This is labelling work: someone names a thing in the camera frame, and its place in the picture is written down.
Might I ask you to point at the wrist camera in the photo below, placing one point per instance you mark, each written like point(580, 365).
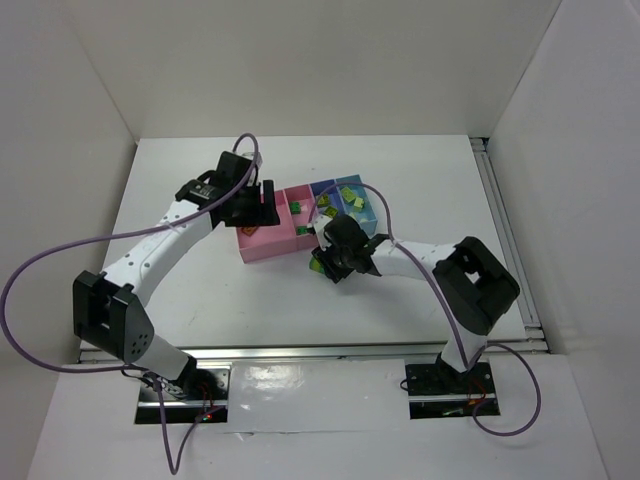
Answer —
point(376, 241)
point(199, 192)

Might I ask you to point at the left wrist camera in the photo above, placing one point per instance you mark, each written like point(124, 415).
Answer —
point(199, 192)

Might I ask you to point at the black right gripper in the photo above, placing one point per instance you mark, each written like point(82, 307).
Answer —
point(332, 262)

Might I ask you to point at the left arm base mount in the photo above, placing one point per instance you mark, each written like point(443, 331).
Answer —
point(182, 408)

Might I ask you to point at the lime lego brick pair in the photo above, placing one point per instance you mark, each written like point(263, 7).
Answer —
point(323, 201)

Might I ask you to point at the green yellow lego assembly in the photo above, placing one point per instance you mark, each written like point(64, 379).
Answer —
point(316, 266)

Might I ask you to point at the aluminium rail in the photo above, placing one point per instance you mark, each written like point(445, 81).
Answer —
point(536, 338)
point(231, 354)

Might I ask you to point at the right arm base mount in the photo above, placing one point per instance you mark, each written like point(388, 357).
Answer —
point(436, 393)

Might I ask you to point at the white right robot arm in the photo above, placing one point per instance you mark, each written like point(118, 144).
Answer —
point(472, 286)

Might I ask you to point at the large pink bin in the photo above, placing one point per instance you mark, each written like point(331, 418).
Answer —
point(270, 241)

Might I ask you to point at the brown lego plate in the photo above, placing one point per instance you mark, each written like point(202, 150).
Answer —
point(248, 231)

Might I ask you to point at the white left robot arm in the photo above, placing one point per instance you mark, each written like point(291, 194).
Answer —
point(109, 308)

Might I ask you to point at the lime lego brick long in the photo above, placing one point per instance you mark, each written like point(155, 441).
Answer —
point(347, 194)

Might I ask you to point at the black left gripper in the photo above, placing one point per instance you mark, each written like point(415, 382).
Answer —
point(255, 209)

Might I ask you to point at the light blue bin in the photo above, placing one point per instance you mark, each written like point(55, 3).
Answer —
point(354, 182)

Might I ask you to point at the purple-blue bin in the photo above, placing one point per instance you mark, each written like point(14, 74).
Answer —
point(326, 187)

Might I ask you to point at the lime lego brick small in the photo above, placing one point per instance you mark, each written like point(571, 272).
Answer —
point(331, 211)

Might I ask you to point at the aluminium rail front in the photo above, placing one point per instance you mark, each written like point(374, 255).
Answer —
point(231, 354)

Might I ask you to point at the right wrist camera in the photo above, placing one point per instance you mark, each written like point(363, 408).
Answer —
point(376, 241)

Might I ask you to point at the aluminium rail right side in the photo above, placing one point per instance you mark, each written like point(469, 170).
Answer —
point(536, 338)

